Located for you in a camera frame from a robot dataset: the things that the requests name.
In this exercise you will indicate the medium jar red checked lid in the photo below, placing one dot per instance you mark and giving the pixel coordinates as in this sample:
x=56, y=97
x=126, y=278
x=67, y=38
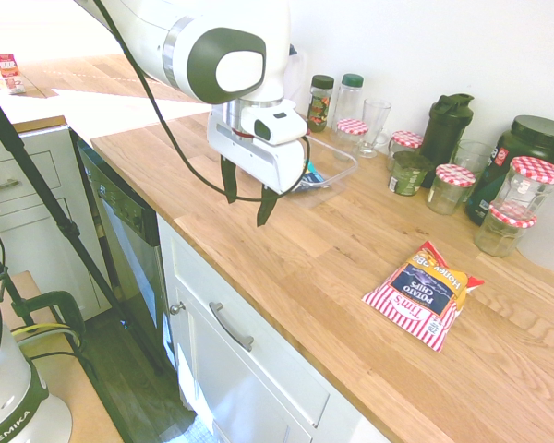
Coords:
x=450, y=191

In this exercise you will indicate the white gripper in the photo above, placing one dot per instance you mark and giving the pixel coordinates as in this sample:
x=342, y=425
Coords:
x=258, y=161

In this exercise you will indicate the clear plastic container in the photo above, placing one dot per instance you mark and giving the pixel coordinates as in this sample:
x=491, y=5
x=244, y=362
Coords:
x=337, y=166

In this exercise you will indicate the slim jar red checked lid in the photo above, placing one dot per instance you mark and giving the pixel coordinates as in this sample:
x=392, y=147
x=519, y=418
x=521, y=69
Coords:
x=348, y=138

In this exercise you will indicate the stainless steel dishwasher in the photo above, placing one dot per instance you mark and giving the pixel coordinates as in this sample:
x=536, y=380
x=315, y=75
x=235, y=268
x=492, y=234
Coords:
x=129, y=240

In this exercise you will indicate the blue snack packet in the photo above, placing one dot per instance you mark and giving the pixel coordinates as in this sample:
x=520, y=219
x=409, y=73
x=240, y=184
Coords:
x=311, y=177

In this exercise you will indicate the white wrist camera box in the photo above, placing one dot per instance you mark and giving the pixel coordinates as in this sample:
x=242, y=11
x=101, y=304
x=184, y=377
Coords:
x=277, y=124

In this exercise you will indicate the silver cabinet knob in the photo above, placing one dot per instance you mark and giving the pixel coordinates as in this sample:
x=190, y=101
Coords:
x=177, y=307

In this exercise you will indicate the silver drawer pull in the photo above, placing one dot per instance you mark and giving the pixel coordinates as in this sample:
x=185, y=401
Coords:
x=2, y=185

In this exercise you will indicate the green cup with foil lid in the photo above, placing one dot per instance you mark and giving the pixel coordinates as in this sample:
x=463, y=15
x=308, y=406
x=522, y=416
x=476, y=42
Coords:
x=408, y=175

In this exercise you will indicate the dark green shaker bottle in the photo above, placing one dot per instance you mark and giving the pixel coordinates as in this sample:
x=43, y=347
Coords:
x=445, y=134

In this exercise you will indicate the white kitchen cabinet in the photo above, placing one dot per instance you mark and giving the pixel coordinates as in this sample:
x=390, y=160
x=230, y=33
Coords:
x=258, y=369

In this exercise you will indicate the green clamp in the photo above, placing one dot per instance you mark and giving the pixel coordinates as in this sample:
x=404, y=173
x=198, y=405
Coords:
x=60, y=307

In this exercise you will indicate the red and white carton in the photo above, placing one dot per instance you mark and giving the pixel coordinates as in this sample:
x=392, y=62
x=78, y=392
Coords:
x=9, y=74

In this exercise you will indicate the spice jar with black lid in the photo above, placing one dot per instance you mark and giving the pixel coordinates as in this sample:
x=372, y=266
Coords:
x=321, y=104

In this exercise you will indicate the clear bottle with green lid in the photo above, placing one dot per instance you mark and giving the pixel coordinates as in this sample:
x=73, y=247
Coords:
x=348, y=99

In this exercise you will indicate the clear glass tumbler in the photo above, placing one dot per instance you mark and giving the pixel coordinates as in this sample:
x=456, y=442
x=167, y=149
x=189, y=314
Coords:
x=473, y=154

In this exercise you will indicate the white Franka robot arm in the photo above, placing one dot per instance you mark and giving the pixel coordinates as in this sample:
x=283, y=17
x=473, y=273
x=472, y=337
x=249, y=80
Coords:
x=134, y=32

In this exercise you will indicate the large dark protein tub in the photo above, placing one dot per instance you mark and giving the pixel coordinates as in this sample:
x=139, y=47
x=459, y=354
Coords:
x=531, y=143

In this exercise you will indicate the red striped potato chip bag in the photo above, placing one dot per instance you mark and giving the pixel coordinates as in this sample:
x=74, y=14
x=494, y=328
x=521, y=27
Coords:
x=425, y=300

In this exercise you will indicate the large jar red checked lid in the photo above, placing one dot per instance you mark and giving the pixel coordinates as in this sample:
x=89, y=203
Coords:
x=528, y=187

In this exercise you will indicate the short jar red checked lid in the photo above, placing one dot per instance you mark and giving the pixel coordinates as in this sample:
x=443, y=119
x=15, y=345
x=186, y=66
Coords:
x=402, y=147

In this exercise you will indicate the faceted jar red checked lid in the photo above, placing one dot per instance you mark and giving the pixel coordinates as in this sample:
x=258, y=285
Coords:
x=503, y=231

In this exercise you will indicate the tall glass mug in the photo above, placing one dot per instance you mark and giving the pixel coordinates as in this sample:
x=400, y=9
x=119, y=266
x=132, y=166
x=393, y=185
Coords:
x=374, y=129

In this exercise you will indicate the black camera tripod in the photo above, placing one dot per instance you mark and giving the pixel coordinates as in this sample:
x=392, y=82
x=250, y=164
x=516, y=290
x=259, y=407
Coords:
x=41, y=194

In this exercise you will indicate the white drawer cabinet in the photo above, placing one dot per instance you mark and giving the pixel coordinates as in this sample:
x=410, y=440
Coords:
x=37, y=194

